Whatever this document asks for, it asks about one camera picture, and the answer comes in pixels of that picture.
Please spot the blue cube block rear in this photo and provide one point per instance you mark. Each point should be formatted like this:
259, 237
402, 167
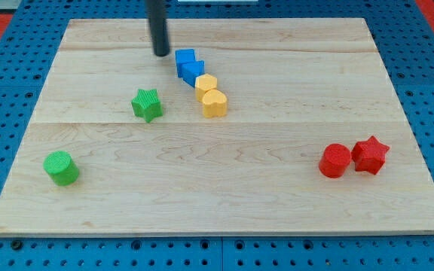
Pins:
183, 56

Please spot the yellow heart block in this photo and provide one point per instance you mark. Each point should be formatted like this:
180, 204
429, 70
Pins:
215, 104

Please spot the green star block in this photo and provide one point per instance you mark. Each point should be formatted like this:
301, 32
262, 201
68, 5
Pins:
147, 105

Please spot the green cylinder block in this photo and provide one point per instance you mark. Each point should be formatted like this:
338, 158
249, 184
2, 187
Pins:
61, 168

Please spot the light wooden board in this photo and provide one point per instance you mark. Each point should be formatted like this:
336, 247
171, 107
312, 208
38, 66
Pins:
294, 86

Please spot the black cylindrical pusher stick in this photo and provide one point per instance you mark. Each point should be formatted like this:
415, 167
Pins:
157, 21

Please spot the red star block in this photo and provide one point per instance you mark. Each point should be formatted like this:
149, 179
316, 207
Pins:
369, 155

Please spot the red cylinder block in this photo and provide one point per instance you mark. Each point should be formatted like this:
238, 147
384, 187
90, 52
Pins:
335, 160

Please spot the blue cube block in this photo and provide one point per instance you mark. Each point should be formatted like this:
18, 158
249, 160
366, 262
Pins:
192, 70
183, 56

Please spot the blue cube block front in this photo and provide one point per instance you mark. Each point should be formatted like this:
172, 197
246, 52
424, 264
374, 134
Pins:
192, 70

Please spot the yellow hexagon block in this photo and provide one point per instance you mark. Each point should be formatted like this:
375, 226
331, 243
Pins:
203, 84

